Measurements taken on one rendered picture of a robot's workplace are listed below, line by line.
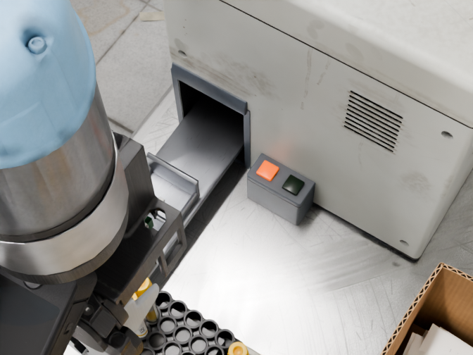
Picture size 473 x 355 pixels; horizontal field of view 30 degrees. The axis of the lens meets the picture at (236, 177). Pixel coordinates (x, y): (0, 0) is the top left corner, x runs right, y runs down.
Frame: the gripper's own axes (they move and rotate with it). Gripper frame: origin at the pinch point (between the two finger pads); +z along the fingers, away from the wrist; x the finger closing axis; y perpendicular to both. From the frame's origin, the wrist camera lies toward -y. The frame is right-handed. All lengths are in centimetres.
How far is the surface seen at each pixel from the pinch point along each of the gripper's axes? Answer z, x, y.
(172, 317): 19.0, 1.6, 9.1
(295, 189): 16.1, -1.8, 24.6
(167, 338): 19.6, 1.1, 7.3
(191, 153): 17.5, 9.0, 23.3
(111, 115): 109, 61, 59
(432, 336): 15.1, -18.8, 18.6
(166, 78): 109, 57, 73
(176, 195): 17.5, 7.7, 18.7
